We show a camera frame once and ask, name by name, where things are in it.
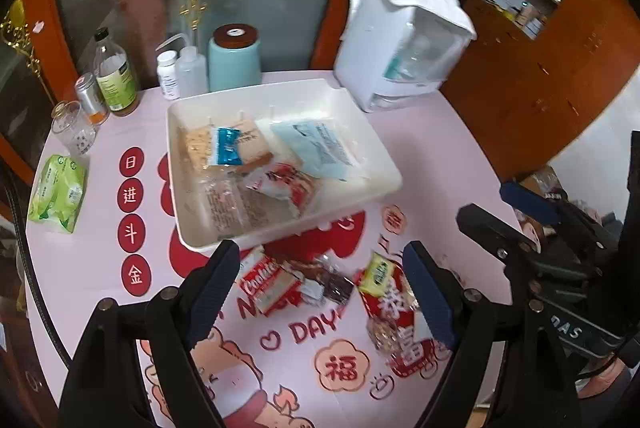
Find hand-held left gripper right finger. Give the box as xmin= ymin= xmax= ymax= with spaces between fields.
xmin=402 ymin=241 xmax=576 ymax=428

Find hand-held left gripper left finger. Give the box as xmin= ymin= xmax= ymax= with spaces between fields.
xmin=60 ymin=239 xmax=242 ymax=428

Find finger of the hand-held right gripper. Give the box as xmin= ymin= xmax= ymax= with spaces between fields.
xmin=500 ymin=181 xmax=568 ymax=229
xmin=456 ymin=203 xmax=543 ymax=281

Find red cookie packet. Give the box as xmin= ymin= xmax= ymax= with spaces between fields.
xmin=236 ymin=245 xmax=303 ymax=316

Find clear printed cracker packet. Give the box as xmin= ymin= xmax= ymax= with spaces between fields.
xmin=202 ymin=175 xmax=273 ymax=241

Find white plastic bin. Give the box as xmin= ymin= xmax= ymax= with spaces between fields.
xmin=166 ymin=78 xmax=403 ymax=254

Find red white snack packet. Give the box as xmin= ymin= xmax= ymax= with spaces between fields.
xmin=244 ymin=162 xmax=321 ymax=217

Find beige wafer pack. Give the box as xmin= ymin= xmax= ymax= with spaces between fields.
xmin=235 ymin=118 xmax=276 ymax=174

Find light blue snack packet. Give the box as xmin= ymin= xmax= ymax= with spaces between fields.
xmin=270 ymin=121 xmax=372 ymax=183

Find small green snack packet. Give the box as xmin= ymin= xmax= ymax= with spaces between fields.
xmin=357 ymin=251 xmax=402 ymax=296

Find clear mixed nut packet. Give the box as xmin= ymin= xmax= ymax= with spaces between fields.
xmin=367 ymin=293 xmax=426 ymax=361

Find dark brown snack packet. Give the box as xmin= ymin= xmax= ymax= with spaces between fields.
xmin=300 ymin=258 xmax=357 ymax=305

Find wooden cabinet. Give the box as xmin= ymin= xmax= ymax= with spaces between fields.
xmin=442 ymin=0 xmax=640 ymax=181

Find green wet wipes pack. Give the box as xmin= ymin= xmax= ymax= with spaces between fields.
xmin=27 ymin=154 xmax=88 ymax=234

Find teal bottle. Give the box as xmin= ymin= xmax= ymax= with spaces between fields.
xmin=385 ymin=53 xmax=416 ymax=82

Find clear glass cup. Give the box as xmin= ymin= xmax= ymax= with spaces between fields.
xmin=51 ymin=101 xmax=97 ymax=157

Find white water filter pitcher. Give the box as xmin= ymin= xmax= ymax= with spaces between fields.
xmin=333 ymin=0 xmax=477 ymax=113

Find white pill bottle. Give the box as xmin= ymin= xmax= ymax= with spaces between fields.
xmin=156 ymin=50 xmax=181 ymax=100

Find clear squeeze wash bottle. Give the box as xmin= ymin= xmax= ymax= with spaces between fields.
xmin=155 ymin=33 xmax=210 ymax=96

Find small jar metal lid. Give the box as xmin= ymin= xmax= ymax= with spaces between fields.
xmin=75 ymin=73 xmax=110 ymax=125

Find teal canister brown lid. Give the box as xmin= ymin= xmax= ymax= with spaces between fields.
xmin=208 ymin=24 xmax=263 ymax=93

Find glass bottle green label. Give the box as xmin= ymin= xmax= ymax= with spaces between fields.
xmin=94 ymin=27 xmax=141 ymax=115

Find small gold door ornament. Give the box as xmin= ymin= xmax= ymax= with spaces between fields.
xmin=0 ymin=0 xmax=51 ymax=94

